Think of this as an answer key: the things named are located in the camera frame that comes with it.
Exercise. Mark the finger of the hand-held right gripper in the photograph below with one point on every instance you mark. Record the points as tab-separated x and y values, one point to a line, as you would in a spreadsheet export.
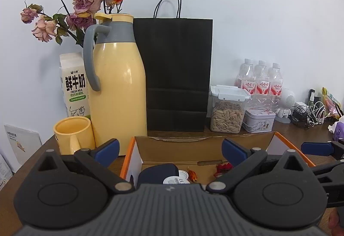
317	148
334	185

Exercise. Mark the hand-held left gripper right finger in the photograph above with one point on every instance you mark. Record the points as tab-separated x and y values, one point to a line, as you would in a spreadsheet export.
233	152

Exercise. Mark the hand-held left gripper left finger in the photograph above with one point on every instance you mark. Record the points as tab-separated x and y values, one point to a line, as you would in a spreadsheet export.
108	151

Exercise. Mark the dried orange leaf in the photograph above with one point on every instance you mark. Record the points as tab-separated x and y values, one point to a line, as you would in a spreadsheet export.
193	174

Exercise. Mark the red and orange cardboard box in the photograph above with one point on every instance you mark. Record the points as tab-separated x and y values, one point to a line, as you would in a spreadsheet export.
174	150

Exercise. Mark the white round charger puck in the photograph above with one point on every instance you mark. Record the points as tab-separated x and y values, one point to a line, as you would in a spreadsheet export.
174	178

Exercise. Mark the person's right hand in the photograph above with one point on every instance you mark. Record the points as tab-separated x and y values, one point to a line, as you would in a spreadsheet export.
337	224

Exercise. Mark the dried red flower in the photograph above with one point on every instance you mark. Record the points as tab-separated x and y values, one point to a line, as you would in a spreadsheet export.
221	168

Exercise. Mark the purple tissue box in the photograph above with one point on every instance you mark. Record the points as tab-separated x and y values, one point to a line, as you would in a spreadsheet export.
338	129

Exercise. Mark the clear seed container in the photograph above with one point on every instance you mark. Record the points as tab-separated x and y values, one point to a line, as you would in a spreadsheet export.
227	117

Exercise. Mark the white printed tin box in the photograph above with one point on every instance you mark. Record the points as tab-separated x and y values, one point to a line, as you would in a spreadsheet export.
258	121

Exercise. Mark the yellow mug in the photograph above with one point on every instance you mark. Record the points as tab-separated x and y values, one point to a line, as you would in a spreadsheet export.
72	131

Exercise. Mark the dark blue case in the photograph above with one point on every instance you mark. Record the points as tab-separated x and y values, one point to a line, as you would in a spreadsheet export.
153	174

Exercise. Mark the white robot-shaped speaker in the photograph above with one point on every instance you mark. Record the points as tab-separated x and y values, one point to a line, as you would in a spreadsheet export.
287	98

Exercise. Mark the yellow thermos jug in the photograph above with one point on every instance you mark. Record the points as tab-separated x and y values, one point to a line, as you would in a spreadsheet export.
118	90

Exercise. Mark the white milk carton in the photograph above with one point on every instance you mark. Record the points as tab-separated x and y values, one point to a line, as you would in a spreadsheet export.
76	85

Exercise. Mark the clear water bottle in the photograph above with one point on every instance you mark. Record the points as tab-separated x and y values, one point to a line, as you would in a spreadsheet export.
261	82
246	77
276	85

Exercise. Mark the white printed card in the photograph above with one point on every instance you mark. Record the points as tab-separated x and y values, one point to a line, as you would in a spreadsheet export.
24	143
4	171

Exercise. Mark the black paper bag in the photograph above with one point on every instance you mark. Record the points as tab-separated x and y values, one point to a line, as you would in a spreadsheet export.
177	64

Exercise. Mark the dried pink rose bouquet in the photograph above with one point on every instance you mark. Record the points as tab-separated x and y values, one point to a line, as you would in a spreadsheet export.
83	2

